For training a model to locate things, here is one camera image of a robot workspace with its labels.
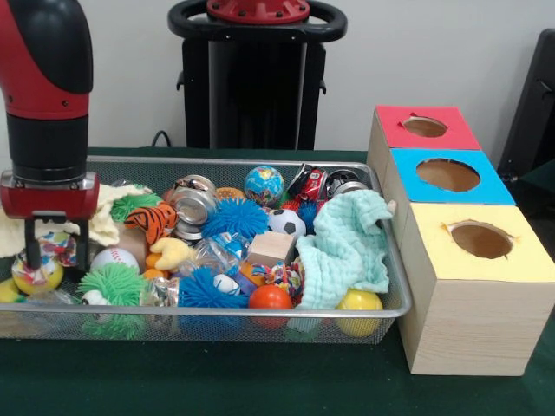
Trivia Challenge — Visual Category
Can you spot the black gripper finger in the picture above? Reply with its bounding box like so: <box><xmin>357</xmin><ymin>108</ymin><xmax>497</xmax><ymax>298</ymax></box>
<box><xmin>24</xmin><ymin>218</ymin><xmax>42</xmax><ymax>271</ymax></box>
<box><xmin>76</xmin><ymin>218</ymin><xmax>90</xmax><ymax>276</ymax></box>

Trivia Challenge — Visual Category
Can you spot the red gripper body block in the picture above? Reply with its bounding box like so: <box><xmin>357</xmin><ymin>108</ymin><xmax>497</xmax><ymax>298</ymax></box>
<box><xmin>0</xmin><ymin>178</ymin><xmax>100</xmax><ymax>222</ymax></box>

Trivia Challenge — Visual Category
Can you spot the multicolour confetti cloth toy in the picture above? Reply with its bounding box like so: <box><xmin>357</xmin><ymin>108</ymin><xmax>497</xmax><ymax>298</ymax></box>
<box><xmin>12</xmin><ymin>231</ymin><xmax>79</xmax><ymax>294</ymax></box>

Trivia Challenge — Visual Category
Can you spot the shallow clear mesh bin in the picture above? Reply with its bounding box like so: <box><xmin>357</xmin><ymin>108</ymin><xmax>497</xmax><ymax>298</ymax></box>
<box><xmin>0</xmin><ymin>154</ymin><xmax>414</xmax><ymax>346</ymax></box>

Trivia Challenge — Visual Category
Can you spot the wooden box with three holes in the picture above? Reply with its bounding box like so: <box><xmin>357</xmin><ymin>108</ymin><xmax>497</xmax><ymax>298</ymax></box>
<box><xmin>367</xmin><ymin>106</ymin><xmax>555</xmax><ymax>377</ymax></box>

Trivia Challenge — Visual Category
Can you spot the small baseball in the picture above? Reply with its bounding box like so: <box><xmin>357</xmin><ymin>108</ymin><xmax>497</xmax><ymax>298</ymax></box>
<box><xmin>91</xmin><ymin>247</ymin><xmax>140</xmax><ymax>273</ymax></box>

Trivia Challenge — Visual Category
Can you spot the cream knitted cloth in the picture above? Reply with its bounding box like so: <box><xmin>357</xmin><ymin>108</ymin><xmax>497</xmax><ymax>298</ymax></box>
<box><xmin>0</xmin><ymin>184</ymin><xmax>147</xmax><ymax>257</ymax></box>

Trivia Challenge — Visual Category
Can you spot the green fuzzy toy with eyes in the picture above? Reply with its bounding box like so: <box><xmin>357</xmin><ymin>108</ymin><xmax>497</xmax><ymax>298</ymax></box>
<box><xmin>78</xmin><ymin>264</ymin><xmax>150</xmax><ymax>341</ymax></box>

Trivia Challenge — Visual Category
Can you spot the tiger plush toy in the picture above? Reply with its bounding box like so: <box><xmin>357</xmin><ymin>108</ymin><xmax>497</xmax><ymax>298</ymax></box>
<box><xmin>124</xmin><ymin>202</ymin><xmax>179</xmax><ymax>245</ymax></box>

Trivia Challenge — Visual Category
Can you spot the blue spiky rubber ball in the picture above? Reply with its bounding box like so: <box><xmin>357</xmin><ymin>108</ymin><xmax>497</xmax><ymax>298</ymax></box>
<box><xmin>201</xmin><ymin>198</ymin><xmax>270</xmax><ymax>244</ymax></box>

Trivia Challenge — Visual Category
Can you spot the dark green table cloth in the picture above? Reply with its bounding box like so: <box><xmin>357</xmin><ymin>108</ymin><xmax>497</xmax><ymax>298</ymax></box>
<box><xmin>0</xmin><ymin>146</ymin><xmax>555</xmax><ymax>416</ymax></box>

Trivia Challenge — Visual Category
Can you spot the globe print ball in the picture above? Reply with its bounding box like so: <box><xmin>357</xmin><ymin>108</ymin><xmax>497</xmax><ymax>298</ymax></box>
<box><xmin>244</xmin><ymin>166</ymin><xmax>285</xmax><ymax>207</ymax></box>

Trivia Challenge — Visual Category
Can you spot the orange ball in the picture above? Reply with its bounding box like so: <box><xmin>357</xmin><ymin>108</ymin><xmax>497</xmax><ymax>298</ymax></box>
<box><xmin>248</xmin><ymin>284</ymin><xmax>294</xmax><ymax>330</ymax></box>

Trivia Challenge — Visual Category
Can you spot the small soccer ball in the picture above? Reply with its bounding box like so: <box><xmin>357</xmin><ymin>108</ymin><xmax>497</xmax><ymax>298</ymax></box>
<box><xmin>268</xmin><ymin>208</ymin><xmax>307</xmax><ymax>240</ymax></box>

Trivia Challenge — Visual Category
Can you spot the mint green cloth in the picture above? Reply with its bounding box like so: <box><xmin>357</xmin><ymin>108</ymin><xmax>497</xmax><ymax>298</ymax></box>
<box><xmin>295</xmin><ymin>189</ymin><xmax>395</xmax><ymax>311</ymax></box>

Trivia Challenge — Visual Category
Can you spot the yellow ball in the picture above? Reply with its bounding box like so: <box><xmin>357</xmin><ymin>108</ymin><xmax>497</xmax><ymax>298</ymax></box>
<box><xmin>335</xmin><ymin>289</ymin><xmax>383</xmax><ymax>338</ymax></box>

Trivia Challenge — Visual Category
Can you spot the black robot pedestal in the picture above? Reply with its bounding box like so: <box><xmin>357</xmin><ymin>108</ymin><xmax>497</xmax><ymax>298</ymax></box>
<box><xmin>168</xmin><ymin>0</ymin><xmax>348</xmax><ymax>150</ymax></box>

